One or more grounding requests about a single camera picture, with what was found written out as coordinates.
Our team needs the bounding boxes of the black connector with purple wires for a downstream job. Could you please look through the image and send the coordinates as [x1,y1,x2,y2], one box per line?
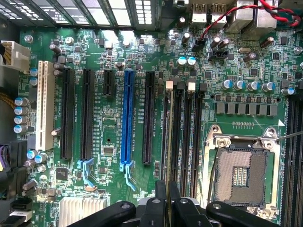
[0,140,28,192]

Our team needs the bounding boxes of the white expansion slot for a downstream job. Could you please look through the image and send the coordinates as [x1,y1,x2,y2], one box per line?
[35,60,56,152]

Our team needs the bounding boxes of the blue expansion slot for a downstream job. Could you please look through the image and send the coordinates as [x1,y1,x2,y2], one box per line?
[119,70,137,192]

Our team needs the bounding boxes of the yellow braided power wires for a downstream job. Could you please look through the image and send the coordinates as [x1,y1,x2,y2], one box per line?
[0,91,17,112]

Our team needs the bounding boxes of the RAM slot with white latches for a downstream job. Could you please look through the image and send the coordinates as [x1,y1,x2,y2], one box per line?
[160,80,175,183]
[185,79,196,200]

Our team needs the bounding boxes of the white power connector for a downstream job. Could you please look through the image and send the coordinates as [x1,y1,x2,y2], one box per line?
[0,40,31,73]

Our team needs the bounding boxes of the black slot with blue latch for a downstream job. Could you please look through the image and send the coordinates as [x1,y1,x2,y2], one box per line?
[77,68,96,188]

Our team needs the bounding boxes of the RAM slot with black latches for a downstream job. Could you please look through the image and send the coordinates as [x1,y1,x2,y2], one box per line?
[174,81,186,200]
[195,82,208,202]

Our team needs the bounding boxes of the red black twisted wire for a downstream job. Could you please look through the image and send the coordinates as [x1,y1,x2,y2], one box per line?
[193,0,302,50]

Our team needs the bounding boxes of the short black expansion slot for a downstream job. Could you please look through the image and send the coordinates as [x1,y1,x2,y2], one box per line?
[103,70,116,98]

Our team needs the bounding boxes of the silver finned heatsink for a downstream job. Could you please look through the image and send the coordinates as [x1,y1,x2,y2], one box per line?
[58,196,107,227]

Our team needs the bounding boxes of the green motherboard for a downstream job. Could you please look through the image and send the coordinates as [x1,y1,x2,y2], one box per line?
[18,23,303,227]

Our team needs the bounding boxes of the open metal PC case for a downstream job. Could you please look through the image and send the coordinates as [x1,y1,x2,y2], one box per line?
[0,0,303,227]

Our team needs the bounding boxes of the metal locking lever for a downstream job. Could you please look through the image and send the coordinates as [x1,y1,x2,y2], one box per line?
[276,130,303,142]
[206,151,220,203]

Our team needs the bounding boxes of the CPU socket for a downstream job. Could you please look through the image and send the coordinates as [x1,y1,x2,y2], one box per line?
[201,124,284,222]

